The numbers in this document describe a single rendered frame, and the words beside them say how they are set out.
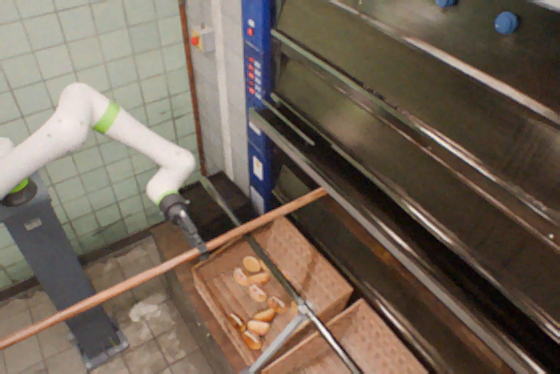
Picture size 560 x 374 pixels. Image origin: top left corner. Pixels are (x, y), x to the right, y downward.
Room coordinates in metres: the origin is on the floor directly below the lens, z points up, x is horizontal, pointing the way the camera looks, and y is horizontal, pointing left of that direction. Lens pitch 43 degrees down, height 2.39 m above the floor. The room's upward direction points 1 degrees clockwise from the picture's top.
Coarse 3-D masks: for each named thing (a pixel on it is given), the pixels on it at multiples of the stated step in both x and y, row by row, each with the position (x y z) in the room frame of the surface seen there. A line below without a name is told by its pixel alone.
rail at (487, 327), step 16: (256, 112) 1.41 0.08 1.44; (272, 128) 1.31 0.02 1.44; (288, 144) 1.22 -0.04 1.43; (304, 160) 1.14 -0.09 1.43; (320, 176) 1.07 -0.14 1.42; (336, 192) 1.00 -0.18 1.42; (400, 240) 0.79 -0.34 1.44; (416, 256) 0.74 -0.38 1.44; (432, 272) 0.68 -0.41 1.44; (448, 288) 0.63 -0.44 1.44; (464, 304) 0.58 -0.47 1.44; (480, 320) 0.54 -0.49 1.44; (496, 336) 0.50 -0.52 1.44; (512, 352) 0.46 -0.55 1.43; (528, 368) 0.42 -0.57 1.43
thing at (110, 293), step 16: (320, 192) 1.22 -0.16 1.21; (288, 208) 1.13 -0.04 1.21; (256, 224) 1.06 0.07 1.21; (224, 240) 0.98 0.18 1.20; (192, 256) 0.91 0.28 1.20; (144, 272) 0.84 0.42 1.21; (160, 272) 0.85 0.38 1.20; (112, 288) 0.77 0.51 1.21; (128, 288) 0.78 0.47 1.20; (80, 304) 0.71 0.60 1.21; (96, 304) 0.72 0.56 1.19; (48, 320) 0.65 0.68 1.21; (64, 320) 0.67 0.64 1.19; (16, 336) 0.60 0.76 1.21
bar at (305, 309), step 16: (208, 192) 1.26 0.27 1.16; (224, 208) 1.17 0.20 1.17; (240, 224) 1.08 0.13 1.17; (272, 272) 0.88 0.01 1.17; (288, 288) 0.81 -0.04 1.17; (304, 304) 0.75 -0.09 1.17; (320, 320) 0.70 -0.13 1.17; (288, 336) 0.70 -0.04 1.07; (272, 352) 0.66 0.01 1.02; (336, 352) 0.60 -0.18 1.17; (256, 368) 0.63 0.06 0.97; (352, 368) 0.54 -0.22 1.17
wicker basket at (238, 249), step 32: (288, 224) 1.39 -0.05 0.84; (224, 256) 1.30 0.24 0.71; (256, 256) 1.39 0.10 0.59; (288, 256) 1.31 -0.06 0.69; (320, 256) 1.19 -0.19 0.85; (224, 288) 1.20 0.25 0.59; (320, 288) 1.12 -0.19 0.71; (352, 288) 1.03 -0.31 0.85; (224, 320) 0.97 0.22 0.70; (288, 320) 1.03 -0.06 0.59; (256, 352) 0.88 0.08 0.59
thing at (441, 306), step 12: (288, 156) 1.47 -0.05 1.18; (300, 168) 1.39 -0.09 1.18; (312, 180) 1.32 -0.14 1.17; (336, 204) 1.20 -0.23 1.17; (348, 216) 1.14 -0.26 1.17; (360, 228) 1.08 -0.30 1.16; (372, 240) 1.02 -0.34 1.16; (384, 252) 0.97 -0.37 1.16; (396, 264) 0.92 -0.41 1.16; (408, 276) 0.87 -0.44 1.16; (420, 288) 0.82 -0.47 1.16; (432, 300) 0.78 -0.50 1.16; (444, 312) 0.73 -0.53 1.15; (456, 324) 0.69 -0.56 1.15; (468, 336) 0.65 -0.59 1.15; (480, 348) 0.61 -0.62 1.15; (492, 360) 0.57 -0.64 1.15; (504, 372) 0.53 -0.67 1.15
